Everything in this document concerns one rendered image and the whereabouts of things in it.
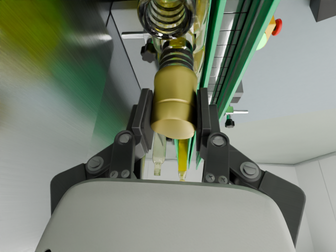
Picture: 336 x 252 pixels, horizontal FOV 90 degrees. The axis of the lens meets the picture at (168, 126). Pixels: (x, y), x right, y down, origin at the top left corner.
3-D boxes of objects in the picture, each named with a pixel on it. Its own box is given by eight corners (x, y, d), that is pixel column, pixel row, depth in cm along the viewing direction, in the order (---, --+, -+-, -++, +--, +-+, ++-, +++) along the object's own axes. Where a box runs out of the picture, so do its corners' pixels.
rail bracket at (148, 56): (125, -3, 32) (112, 48, 27) (161, -5, 32) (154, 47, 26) (131, 17, 36) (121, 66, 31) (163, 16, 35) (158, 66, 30)
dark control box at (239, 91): (221, 75, 69) (222, 92, 66) (241, 75, 69) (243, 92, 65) (217, 87, 77) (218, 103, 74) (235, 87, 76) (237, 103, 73)
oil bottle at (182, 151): (178, 143, 115) (177, 186, 104) (187, 143, 114) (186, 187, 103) (179, 145, 120) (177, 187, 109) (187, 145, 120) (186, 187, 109)
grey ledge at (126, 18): (117, -17, 38) (108, 16, 34) (156, -20, 37) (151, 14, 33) (163, 132, 125) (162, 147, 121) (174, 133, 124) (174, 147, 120)
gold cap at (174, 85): (150, 65, 13) (143, 118, 11) (198, 64, 12) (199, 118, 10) (157, 92, 16) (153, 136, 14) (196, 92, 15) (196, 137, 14)
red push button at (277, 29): (271, 25, 43) (285, 25, 42) (268, 15, 44) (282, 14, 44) (264, 39, 46) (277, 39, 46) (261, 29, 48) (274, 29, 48)
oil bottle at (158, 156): (156, 117, 79) (150, 174, 69) (168, 118, 80) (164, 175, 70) (155, 121, 84) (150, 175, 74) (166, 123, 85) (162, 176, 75)
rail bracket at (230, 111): (223, 87, 56) (227, 124, 51) (246, 87, 56) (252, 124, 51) (221, 94, 60) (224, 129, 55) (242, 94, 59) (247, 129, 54)
